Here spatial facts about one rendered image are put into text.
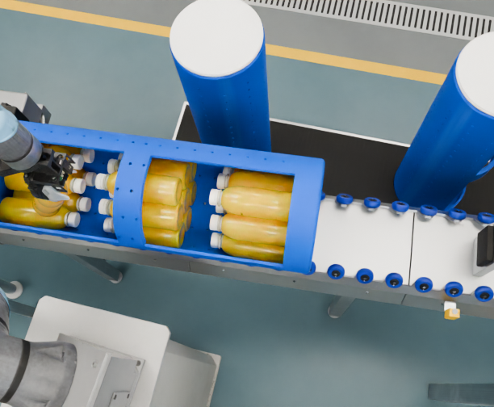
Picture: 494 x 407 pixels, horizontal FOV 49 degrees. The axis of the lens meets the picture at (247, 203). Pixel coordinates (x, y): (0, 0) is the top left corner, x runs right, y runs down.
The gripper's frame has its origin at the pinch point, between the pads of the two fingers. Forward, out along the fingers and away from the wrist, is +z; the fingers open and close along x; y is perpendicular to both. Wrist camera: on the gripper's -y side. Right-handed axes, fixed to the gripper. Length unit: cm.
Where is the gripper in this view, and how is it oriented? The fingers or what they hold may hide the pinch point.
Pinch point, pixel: (56, 187)
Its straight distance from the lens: 133.2
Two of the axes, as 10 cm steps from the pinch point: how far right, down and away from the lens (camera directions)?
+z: 0.8, 3.2, 9.4
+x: 1.6, -9.4, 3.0
